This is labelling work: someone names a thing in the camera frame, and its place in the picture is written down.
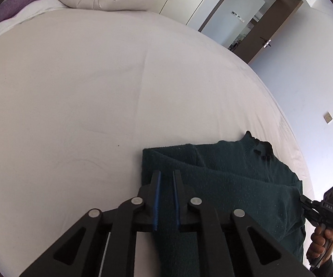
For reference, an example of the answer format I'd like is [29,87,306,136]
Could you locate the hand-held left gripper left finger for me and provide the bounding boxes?
[19,171,162,277]

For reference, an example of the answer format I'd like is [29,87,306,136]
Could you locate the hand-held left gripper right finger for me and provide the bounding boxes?
[173,170,315,277]

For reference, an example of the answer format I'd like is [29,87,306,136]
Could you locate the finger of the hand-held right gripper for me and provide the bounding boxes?
[300,195,315,208]

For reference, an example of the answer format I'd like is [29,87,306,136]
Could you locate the dark green sweater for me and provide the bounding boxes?
[142,131,307,277]

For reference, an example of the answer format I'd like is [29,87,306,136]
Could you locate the person's right forearm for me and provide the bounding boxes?
[311,257,333,277]

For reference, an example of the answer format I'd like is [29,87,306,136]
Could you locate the person's right hand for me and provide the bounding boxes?
[311,224,333,262]

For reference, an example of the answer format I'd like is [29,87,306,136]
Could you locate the white bed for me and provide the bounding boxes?
[0,7,314,277]

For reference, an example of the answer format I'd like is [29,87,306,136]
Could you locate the brown door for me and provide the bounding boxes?
[246,0,304,64]

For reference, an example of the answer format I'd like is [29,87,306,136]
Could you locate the white wardrobe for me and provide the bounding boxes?
[143,0,222,26]

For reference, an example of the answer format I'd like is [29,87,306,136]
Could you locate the purple pillow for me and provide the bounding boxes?
[0,0,49,29]

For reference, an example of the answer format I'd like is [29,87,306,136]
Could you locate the black cable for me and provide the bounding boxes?
[309,237,333,270]

